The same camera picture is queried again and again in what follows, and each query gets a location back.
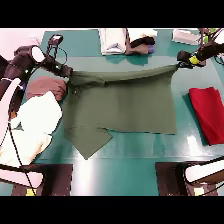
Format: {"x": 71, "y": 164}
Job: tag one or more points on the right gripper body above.
{"x": 186, "y": 58}

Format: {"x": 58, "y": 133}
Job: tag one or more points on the grey-white folded garment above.
{"x": 111, "y": 40}

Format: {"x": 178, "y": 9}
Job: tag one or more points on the purple garment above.
{"x": 151, "y": 49}

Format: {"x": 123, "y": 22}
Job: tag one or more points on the dark green T-shirt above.
{"x": 126, "y": 100}

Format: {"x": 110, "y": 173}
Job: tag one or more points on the cream garment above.
{"x": 23, "y": 146}

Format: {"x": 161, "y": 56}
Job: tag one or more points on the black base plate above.
{"x": 166, "y": 178}
{"x": 56, "y": 180}

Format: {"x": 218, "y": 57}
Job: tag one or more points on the red garment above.
{"x": 210, "y": 113}

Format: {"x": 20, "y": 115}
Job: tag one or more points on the brown garment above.
{"x": 137, "y": 50}

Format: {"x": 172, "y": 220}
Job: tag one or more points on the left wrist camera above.
{"x": 55, "y": 39}

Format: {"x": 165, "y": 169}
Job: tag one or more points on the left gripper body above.
{"x": 58, "y": 68}

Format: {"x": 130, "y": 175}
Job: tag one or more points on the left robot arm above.
{"x": 22, "y": 64}

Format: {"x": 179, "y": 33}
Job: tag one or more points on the red-brown garment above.
{"x": 45, "y": 86}

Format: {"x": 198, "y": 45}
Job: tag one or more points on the black garment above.
{"x": 144, "y": 41}

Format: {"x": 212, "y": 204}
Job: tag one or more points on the white garment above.
{"x": 141, "y": 32}
{"x": 40, "y": 113}

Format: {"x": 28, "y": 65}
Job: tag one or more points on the pale folded garment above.
{"x": 186, "y": 36}

